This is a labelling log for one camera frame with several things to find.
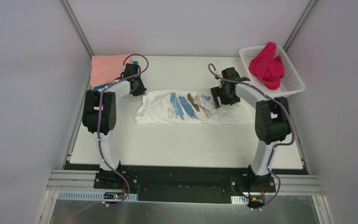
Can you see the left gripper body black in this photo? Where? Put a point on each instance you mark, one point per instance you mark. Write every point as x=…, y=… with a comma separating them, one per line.
x=138, y=88

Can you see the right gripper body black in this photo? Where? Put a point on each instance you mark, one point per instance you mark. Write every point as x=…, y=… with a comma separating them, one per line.
x=217, y=96

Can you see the white printed t shirt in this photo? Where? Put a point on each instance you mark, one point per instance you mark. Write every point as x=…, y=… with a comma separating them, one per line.
x=190, y=108

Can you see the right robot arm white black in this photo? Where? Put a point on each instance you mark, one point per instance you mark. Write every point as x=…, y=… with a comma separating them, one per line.
x=272, y=120

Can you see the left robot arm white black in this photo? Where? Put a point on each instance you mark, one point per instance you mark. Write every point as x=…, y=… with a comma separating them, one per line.
x=100, y=113

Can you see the blue folded t shirt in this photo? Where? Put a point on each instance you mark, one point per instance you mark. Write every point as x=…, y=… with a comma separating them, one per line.
x=100, y=87

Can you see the pink folded t shirt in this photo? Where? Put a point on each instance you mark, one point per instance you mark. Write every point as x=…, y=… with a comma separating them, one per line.
x=115, y=60

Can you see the magenta crumpled t shirt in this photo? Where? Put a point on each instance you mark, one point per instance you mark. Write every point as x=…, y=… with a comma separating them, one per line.
x=267, y=67

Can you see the white plastic basket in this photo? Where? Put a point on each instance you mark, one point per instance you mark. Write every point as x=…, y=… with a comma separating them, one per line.
x=290, y=84

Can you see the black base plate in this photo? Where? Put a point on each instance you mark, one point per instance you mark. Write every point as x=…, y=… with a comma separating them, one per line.
x=171, y=184

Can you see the right white cable duct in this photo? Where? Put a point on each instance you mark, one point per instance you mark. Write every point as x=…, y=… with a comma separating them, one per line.
x=239, y=200

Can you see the white cable duct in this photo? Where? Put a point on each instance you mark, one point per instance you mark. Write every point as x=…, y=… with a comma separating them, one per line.
x=239, y=200
x=83, y=195

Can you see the aluminium frame rail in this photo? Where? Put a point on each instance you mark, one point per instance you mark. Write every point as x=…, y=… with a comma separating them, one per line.
x=297, y=185

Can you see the left white cable duct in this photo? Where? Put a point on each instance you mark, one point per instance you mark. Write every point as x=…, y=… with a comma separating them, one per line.
x=83, y=195

